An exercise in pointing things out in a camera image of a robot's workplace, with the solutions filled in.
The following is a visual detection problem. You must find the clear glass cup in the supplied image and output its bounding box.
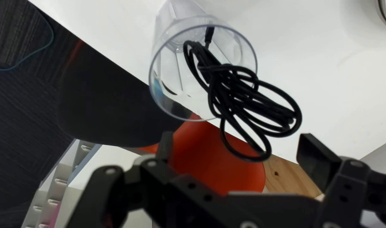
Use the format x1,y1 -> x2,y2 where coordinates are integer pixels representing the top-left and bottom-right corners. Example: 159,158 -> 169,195
146,0 -> 259,124

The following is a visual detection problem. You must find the black cable bundle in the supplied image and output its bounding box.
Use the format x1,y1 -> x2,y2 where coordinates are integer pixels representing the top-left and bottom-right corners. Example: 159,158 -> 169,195
182,25 -> 303,162

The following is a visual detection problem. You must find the small wooden block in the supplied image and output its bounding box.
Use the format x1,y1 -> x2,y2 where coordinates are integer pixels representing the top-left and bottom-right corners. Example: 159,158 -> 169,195
260,153 -> 324,200

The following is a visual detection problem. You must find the red chair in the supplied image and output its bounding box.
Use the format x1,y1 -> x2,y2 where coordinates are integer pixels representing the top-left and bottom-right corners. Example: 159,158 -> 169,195
134,111 -> 265,196

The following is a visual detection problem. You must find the clear plastic drawer unit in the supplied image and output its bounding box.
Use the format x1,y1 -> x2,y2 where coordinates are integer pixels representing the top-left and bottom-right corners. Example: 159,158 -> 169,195
20,138 -> 102,228

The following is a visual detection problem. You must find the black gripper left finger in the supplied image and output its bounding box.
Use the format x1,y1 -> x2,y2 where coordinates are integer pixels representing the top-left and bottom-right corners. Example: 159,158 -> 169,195
71,130 -> 227,228

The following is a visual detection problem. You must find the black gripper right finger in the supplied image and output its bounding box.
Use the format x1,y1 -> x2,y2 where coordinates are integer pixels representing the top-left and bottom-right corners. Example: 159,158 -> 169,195
295,131 -> 386,228

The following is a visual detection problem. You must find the thin blue floor cable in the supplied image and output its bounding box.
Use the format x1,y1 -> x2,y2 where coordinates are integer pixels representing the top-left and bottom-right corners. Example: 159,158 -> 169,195
0,11 -> 57,73

